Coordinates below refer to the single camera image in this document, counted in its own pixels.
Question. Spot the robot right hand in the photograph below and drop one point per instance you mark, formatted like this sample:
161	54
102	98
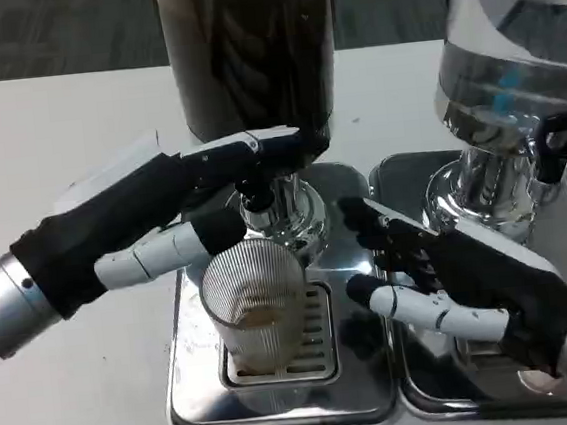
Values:
485	273

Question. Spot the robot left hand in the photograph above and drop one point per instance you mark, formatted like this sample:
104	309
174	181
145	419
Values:
114	224

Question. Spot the clear ribbed glass cup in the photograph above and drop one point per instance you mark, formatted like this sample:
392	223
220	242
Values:
256	295

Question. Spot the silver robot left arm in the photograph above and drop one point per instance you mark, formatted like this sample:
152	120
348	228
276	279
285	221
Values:
11	309

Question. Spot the steel drip tray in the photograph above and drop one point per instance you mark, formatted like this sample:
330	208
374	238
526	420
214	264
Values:
194	382
430	374

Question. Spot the black tap of dark dispenser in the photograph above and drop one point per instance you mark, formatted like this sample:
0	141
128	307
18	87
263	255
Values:
256	192

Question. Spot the black tap of clear dispenser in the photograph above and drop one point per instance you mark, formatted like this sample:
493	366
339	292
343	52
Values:
558	146

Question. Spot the steel slotted tray grid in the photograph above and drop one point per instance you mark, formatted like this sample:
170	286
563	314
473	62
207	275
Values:
320	329

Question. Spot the clear drink dispenser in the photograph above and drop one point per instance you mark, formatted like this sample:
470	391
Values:
515	59

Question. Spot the dark drink dispenser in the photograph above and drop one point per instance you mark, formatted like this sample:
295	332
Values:
253	54

